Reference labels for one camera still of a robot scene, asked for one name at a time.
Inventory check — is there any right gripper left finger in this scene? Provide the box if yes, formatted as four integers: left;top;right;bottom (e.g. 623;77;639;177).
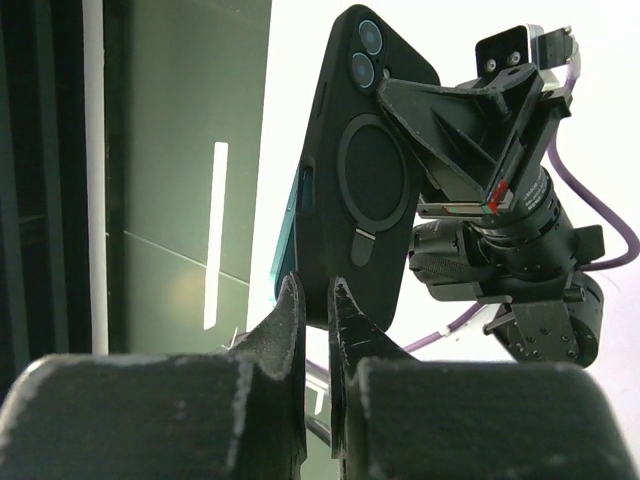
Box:
1;274;307;479

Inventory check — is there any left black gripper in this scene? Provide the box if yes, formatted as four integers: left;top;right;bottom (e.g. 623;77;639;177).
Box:
377;65;604;312

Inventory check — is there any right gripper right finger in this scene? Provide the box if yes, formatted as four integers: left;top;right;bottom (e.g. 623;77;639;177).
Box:
327;277;638;479

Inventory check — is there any black phone case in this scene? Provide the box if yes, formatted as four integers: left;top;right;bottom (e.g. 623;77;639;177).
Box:
294;4;440;330

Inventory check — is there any phone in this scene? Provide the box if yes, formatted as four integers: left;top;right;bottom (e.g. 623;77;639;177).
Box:
270;170;299;303

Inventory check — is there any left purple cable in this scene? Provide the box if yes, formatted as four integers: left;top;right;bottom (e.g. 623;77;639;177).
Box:
399;54;640;354

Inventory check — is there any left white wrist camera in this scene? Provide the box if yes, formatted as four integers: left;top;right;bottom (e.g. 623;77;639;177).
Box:
475;24;582;91

